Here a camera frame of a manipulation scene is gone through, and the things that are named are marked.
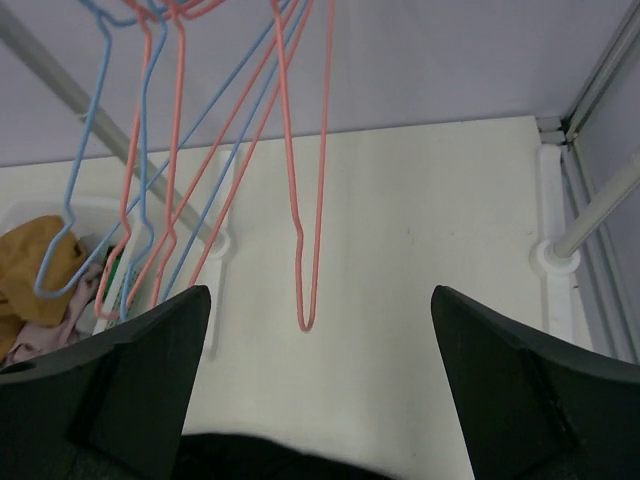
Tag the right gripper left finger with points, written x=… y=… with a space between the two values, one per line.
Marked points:
x=111 y=406

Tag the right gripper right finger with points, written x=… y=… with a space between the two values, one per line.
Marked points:
x=532 y=406

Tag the pink mauve tank top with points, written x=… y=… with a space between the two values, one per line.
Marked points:
x=35 y=340

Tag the black tank top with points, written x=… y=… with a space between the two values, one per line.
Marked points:
x=236 y=456

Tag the green tank top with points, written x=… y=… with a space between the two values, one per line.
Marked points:
x=112 y=265

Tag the mustard brown tank top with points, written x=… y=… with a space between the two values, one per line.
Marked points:
x=22 y=252

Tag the white plastic basket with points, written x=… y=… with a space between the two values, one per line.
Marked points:
x=96 y=226

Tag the white metal clothes rack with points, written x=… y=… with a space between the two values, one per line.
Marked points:
x=556 y=256

